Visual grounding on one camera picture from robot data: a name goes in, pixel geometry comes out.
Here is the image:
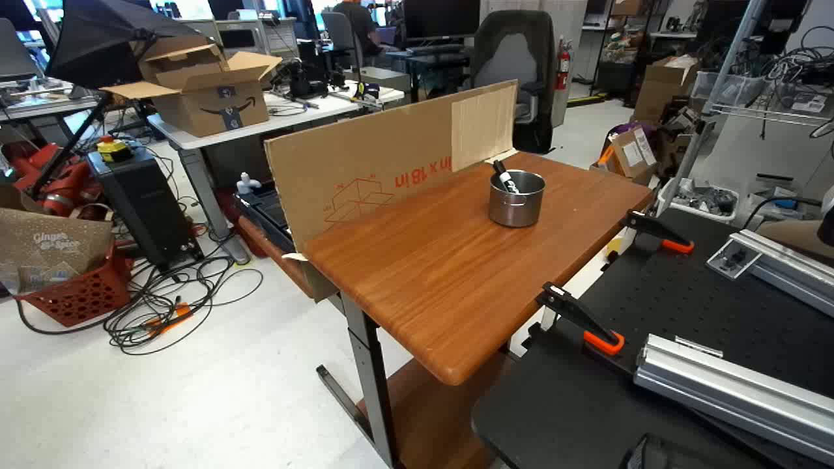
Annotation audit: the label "black and white marker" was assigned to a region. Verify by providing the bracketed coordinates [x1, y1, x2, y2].
[489, 159, 520, 197]

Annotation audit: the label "small stainless steel pot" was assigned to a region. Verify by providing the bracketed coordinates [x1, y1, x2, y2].
[486, 171, 544, 230]

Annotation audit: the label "wooden desk with metal legs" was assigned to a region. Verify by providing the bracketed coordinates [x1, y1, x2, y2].
[301, 152, 656, 469]

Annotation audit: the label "brown cardboard panel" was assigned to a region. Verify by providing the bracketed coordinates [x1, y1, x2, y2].
[264, 82, 519, 250]

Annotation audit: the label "white grey work table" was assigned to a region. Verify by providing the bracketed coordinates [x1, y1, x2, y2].
[144, 86, 385, 267]

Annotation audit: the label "orange black clamp near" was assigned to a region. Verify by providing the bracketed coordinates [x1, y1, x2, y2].
[537, 284, 626, 358]

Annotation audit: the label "orange black clamp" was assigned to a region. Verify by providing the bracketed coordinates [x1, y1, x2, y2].
[537, 284, 626, 358]
[626, 212, 695, 255]

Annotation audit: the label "black office chair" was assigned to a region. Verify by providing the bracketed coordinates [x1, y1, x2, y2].
[470, 10, 554, 154]

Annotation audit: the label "black foam mat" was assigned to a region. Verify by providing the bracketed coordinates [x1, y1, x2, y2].
[475, 212, 834, 469]

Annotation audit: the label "red fire extinguisher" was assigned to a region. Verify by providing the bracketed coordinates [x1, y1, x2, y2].
[554, 36, 570, 92]

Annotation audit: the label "orange black clamp far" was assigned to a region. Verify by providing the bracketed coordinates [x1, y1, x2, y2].
[626, 212, 695, 255]

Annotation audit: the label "open amazon cardboard box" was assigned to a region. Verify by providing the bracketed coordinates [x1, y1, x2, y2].
[110, 43, 282, 135]

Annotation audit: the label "black computer tower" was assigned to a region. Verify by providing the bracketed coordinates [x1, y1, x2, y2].
[88, 146, 201, 268]

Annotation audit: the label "cardboard box at right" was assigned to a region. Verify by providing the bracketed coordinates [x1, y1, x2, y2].
[634, 56, 698, 129]

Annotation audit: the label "red plastic basket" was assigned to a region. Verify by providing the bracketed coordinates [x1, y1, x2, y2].
[23, 254, 133, 328]

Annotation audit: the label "black photo light softbox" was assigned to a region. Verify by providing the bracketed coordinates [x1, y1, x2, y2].
[47, 0, 202, 90]

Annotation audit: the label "brown paper bag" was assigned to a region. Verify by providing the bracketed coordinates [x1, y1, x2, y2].
[0, 208, 111, 296]

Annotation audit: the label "black cables on floor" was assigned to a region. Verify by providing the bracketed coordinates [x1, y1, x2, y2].
[10, 233, 266, 361]

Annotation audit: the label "aluminium extrusion rail near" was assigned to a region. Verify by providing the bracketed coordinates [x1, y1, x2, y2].
[634, 335, 834, 468]

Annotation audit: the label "aluminium extrusion rail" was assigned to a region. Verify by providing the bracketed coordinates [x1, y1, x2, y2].
[634, 335, 834, 468]
[729, 230, 834, 319]

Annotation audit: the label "aluminium extrusion rail far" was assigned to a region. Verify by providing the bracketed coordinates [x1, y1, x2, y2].
[729, 230, 834, 319]

